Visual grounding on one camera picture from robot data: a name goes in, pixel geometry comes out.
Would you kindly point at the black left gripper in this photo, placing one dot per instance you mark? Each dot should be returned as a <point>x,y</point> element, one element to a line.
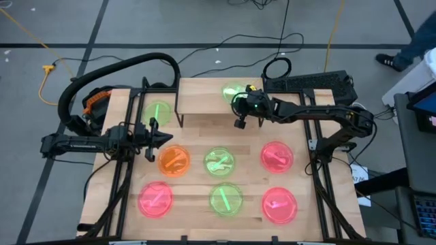
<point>143,134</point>

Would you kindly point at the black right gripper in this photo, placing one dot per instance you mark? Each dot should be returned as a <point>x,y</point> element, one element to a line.
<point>258,102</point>

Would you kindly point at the green translucent plastic plate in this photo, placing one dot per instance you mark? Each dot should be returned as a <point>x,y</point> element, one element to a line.
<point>218,162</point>
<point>160,110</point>
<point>225,200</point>
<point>230,92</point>

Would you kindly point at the orange translucent plastic plate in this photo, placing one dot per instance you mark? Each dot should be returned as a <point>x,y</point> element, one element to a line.
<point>173,161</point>

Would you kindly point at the pink translucent plastic plate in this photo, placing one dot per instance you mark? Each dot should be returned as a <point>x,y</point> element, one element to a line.
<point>155,200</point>
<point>277,157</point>
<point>279,205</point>

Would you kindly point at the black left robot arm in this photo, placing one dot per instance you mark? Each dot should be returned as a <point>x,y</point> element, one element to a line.
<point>85,144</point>

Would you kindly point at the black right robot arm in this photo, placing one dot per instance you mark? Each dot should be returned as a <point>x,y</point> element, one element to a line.
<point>313,112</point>

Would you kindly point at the wooden shelf with black legs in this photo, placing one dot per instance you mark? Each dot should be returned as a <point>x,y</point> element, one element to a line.
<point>201,98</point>

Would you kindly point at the orange shop vacuum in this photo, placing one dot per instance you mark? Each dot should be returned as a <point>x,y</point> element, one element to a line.
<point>95,100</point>

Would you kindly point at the white paper sheet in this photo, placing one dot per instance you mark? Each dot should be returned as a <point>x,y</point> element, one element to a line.
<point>359,171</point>

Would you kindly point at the black desk foot bar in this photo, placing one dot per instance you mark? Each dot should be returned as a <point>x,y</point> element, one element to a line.
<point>381,182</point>

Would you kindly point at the white cart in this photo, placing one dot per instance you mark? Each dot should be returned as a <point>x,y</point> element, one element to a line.
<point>408,85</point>

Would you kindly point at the person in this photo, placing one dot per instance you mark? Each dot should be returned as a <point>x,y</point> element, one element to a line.
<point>417,42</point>

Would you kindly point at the black monitor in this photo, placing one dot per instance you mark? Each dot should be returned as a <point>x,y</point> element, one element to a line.
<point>425,109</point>

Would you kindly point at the grey desk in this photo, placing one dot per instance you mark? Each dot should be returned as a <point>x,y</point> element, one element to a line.
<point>419,160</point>

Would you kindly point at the backlit keyboard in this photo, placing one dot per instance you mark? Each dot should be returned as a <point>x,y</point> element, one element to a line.
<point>425,214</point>

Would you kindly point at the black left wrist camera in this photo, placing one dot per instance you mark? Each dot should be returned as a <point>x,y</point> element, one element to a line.
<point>150,154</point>

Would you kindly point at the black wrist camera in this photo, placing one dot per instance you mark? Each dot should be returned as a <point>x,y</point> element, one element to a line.
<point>150,154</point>
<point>240,123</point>

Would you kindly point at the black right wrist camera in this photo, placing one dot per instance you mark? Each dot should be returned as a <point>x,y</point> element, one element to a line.
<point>240,123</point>

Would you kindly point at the silver mounting bracket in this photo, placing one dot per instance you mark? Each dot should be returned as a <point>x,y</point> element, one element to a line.
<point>312,144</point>

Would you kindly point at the black vertical frame post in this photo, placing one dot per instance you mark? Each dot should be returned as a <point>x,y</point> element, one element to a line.
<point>119,221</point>

